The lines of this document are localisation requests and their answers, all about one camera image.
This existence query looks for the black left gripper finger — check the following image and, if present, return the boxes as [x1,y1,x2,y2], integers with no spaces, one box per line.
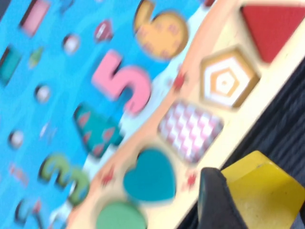
[199,167,250,229]

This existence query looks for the yellow pentagon piece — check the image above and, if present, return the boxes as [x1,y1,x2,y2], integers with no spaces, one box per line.
[220,150,305,229]

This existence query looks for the teal heart piece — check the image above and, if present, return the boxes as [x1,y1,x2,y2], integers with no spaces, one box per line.
[122,147,177,203]

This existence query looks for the green circle piece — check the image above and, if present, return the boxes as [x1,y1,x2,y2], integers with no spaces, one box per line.
[95,201,147,229]

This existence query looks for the pink number five piece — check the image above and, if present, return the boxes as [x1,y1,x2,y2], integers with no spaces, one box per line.
[91,49,153,116]

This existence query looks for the red triangle piece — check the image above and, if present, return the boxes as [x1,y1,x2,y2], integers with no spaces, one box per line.
[240,4,305,64]

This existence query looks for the blue wooden number puzzle board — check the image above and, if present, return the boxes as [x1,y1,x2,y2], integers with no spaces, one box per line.
[0,0,305,229]

